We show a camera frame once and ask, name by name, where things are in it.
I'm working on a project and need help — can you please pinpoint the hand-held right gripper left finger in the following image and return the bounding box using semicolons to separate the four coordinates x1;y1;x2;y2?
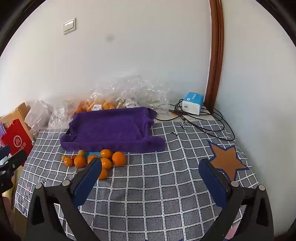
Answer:
26;158;102;241

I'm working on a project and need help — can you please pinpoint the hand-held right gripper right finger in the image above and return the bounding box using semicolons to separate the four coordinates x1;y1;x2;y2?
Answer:
198;158;274;241

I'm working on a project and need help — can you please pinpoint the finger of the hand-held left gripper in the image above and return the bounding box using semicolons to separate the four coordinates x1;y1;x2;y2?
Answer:
0;146;11;160
0;150;27;193

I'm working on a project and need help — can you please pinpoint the large orange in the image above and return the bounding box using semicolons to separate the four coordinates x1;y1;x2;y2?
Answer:
112;151;127;166

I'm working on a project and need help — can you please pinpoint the purple towel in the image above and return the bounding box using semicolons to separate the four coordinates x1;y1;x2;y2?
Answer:
60;107;166;154

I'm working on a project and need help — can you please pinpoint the red paper bag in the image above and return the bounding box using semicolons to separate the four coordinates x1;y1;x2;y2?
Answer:
0;119;34;166

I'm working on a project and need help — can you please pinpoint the cardboard box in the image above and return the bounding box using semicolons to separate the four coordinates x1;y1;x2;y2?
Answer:
0;103;31;130

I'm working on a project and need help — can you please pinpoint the white plastic bag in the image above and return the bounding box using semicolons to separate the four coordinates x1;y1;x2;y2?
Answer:
24;100;53;132

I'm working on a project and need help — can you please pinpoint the grey checkered tablecloth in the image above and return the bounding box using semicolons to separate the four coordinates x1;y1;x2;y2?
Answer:
14;117;259;241

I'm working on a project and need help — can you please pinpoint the clear plastic bag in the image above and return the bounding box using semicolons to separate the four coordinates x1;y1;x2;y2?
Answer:
48;101;77;130

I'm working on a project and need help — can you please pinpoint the clear bag of oranges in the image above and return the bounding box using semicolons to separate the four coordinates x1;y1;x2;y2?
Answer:
75;98;118;114

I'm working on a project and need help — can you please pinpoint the white and blue box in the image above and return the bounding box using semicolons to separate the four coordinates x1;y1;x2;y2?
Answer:
181;92;204;115

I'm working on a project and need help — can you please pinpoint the crumpled clear plastic wrap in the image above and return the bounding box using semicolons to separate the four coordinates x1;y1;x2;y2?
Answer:
90;75;171;112

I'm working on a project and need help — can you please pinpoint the black cable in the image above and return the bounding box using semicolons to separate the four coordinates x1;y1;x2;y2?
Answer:
201;105;236;142
155;100;223;138

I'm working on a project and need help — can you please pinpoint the brown wooden door frame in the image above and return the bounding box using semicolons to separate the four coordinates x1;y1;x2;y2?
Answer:
205;0;225;109

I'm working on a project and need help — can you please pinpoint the white light switch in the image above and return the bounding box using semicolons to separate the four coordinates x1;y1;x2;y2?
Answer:
63;18;77;35

